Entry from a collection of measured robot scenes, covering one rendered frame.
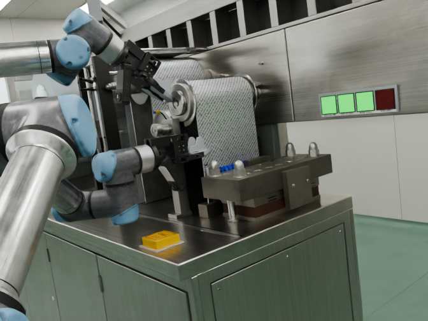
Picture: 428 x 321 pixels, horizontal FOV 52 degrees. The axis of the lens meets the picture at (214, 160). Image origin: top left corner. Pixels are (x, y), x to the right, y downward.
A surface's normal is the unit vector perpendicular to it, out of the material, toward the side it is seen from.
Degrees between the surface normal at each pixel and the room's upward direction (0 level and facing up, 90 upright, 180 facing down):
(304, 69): 90
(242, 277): 90
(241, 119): 90
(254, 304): 90
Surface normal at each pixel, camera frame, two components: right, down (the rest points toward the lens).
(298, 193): 0.63, 0.01
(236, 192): -0.77, 0.18
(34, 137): 0.04, -0.04
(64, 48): 0.40, 0.06
